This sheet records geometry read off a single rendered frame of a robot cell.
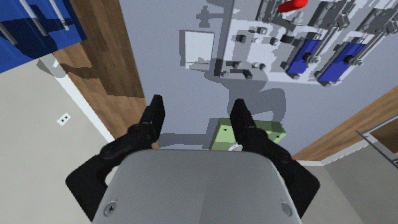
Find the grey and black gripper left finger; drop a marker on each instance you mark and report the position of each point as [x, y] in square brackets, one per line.
[87, 182]

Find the white fixture plate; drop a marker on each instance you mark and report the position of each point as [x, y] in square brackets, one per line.
[242, 22]

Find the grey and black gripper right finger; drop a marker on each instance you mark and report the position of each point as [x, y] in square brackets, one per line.
[300, 183]

